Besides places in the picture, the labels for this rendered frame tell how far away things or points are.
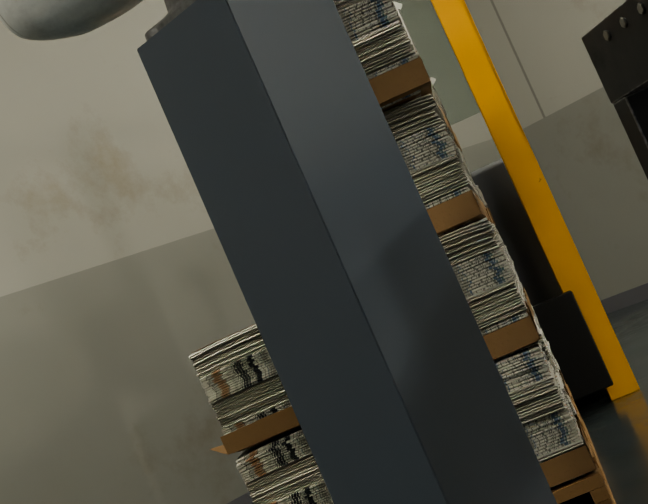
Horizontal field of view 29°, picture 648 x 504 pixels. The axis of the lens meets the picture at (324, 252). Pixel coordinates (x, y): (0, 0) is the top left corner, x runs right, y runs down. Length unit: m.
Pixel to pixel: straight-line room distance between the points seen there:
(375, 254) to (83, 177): 3.37
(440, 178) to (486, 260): 0.16
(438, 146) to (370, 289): 0.54
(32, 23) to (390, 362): 0.72
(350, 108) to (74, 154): 3.31
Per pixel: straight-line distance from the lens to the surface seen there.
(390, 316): 1.63
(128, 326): 4.81
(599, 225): 6.82
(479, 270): 2.12
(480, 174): 3.93
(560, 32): 6.76
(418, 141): 2.11
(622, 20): 1.96
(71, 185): 4.90
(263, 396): 2.57
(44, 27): 1.88
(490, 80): 3.82
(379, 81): 2.08
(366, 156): 1.70
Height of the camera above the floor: 0.53
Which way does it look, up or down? 3 degrees up
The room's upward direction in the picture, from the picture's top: 24 degrees counter-clockwise
